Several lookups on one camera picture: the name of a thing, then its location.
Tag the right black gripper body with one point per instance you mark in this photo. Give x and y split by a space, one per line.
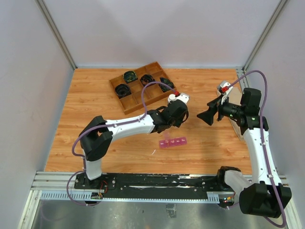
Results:
229 109

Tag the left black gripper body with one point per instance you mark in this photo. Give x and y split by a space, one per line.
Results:
177 122

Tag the white cap pill bottle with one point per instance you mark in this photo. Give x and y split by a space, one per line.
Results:
171 98

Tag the pink weekly pill organizer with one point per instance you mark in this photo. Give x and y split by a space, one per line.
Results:
168 142

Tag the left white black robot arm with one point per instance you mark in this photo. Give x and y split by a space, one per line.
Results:
96 138

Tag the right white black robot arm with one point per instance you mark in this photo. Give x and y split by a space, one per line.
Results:
265 194

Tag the light wooden board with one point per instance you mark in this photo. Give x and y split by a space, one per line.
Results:
235 98

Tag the green blue coiled belt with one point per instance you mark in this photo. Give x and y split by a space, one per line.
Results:
166 84

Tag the black red coiled belt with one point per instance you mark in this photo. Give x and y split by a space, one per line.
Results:
146 79

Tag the wooden compartment tray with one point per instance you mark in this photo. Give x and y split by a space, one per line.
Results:
151 93

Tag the green yellow coiled belt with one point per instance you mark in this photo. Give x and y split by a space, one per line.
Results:
130 76

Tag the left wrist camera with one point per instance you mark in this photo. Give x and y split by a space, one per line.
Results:
183 98

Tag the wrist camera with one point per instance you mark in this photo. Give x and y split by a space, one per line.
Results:
224 88
183 98

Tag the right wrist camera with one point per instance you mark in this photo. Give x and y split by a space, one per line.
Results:
224 88

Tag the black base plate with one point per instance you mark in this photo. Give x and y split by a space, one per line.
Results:
168 185

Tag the grey slotted cable duct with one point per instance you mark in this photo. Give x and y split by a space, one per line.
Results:
123 197

